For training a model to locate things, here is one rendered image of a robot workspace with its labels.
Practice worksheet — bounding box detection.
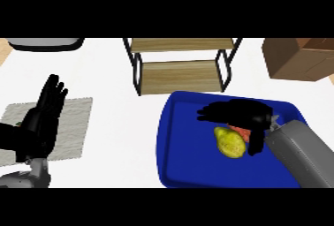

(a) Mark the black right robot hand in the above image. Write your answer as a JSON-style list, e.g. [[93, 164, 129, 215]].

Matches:
[[195, 98, 275, 157]]

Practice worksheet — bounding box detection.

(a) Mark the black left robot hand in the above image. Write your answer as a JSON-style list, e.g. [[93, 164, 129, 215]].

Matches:
[[0, 73, 69, 163]]

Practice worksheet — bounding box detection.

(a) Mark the yellow pear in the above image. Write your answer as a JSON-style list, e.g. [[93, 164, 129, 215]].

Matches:
[[213, 125, 247, 159]]

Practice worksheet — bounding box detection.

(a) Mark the blue plastic tray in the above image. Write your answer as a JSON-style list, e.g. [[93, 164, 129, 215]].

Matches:
[[155, 90, 309, 189]]

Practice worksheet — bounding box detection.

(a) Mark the orange red fruit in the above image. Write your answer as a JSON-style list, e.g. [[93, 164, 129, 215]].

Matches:
[[228, 124, 253, 144]]

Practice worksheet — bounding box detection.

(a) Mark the grey woven placemat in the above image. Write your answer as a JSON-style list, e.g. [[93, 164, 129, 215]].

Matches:
[[0, 97, 95, 168]]

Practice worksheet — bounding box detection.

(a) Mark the brown cardboard box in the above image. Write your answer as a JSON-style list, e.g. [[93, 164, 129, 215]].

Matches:
[[262, 37, 334, 82]]

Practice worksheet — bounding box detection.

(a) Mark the grey black-rimmed appliance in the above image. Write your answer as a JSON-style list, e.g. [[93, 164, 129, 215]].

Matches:
[[4, 37, 86, 53]]

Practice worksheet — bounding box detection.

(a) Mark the wooden tiered shelf black frame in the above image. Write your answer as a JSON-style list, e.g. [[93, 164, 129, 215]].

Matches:
[[121, 37, 244, 97]]

